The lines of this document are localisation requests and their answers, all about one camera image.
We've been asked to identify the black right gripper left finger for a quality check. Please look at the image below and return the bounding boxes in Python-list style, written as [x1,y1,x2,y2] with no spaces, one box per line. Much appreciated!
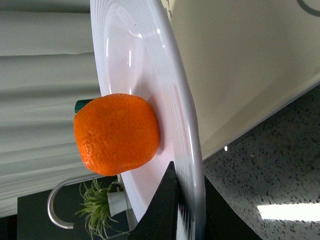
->
[128,161,178,240]

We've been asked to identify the small potted green plant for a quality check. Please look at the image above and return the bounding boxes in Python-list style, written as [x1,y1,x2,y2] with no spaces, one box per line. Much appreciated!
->
[75,178,128,240]

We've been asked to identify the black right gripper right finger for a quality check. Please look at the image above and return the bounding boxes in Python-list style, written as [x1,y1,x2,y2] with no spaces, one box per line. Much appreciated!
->
[204,177,260,240]

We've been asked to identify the white round plate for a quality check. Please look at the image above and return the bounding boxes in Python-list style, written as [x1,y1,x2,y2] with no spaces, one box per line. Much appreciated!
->
[90,0,206,240]

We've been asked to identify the orange fruit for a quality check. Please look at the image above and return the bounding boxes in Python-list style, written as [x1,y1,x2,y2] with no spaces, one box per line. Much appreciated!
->
[73,93,160,176]

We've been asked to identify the beige bear tray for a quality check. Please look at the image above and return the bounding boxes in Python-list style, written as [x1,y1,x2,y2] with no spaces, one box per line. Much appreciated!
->
[162,0,320,159]

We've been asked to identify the curved metal faucet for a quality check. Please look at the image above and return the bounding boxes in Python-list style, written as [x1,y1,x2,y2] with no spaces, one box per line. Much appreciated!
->
[46,173,102,230]

